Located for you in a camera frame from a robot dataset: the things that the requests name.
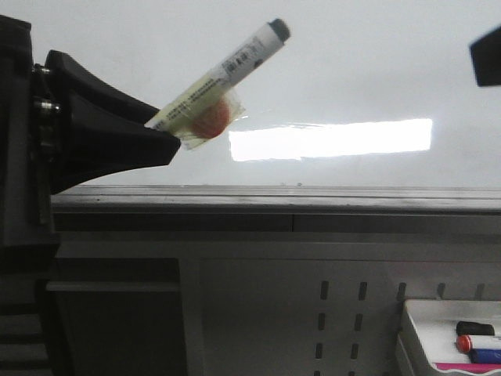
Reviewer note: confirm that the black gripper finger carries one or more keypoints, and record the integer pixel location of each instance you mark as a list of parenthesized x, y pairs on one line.
[(485, 57)]

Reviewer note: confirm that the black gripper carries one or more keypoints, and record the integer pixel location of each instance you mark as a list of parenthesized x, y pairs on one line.
[(103, 134)]

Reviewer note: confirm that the white black whiteboard marker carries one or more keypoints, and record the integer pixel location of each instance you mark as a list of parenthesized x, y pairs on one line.
[(206, 108)]

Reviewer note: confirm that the grey slatted chair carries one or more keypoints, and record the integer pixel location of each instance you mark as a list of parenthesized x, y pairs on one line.
[(94, 317)]

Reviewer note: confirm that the white plastic marker tray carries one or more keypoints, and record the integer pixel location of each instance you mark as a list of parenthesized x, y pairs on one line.
[(428, 334)]

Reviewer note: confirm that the black marker in tray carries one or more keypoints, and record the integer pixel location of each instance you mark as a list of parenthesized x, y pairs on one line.
[(474, 328)]

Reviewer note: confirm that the red capped marker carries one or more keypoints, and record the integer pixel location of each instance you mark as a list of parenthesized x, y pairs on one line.
[(467, 342)]

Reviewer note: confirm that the blue capped marker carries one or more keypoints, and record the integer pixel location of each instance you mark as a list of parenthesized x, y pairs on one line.
[(485, 356)]

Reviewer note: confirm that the pink marker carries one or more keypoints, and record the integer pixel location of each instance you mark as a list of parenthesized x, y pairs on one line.
[(476, 368)]

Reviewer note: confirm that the white whiteboard with aluminium frame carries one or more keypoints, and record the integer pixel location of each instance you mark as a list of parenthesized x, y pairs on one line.
[(369, 104)]

